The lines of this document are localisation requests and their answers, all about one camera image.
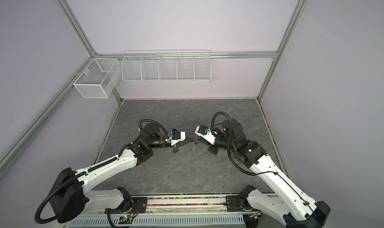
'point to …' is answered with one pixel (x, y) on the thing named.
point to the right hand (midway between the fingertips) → (201, 137)
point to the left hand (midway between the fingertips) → (193, 140)
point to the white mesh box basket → (99, 78)
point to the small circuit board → (125, 219)
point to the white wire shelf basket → (166, 66)
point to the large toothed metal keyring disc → (195, 140)
